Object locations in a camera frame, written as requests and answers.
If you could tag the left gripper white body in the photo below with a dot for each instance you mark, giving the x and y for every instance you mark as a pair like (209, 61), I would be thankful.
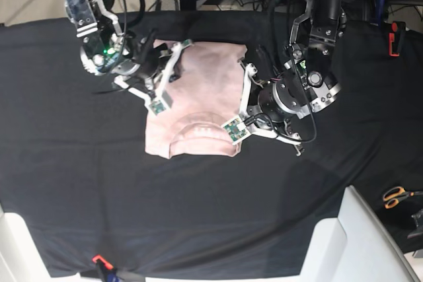
(265, 110)

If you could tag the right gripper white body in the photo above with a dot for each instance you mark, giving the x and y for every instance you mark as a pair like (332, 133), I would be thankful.
(148, 81)

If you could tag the pink T-shirt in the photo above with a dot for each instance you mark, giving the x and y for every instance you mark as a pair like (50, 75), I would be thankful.
(207, 95)

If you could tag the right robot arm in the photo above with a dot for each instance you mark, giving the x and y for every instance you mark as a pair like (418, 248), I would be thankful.
(109, 47)

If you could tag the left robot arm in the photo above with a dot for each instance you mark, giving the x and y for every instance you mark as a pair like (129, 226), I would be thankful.
(311, 42)

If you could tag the black table cloth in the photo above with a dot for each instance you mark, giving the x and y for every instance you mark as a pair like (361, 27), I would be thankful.
(74, 168)

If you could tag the white chair right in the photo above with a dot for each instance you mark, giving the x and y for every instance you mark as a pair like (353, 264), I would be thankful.
(354, 246)

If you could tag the white chair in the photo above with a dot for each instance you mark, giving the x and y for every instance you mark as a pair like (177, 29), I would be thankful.
(354, 246)
(20, 259)

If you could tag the orange clip bottom edge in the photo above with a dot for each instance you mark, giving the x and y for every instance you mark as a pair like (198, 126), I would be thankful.
(98, 259)

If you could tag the red black clamp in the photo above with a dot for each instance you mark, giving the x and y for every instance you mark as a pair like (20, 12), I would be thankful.
(396, 38)

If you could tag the white chair left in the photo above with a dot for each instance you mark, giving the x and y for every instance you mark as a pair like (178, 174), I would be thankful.
(20, 259)

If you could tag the orange handled scissors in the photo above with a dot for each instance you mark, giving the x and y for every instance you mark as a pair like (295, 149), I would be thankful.
(397, 194)

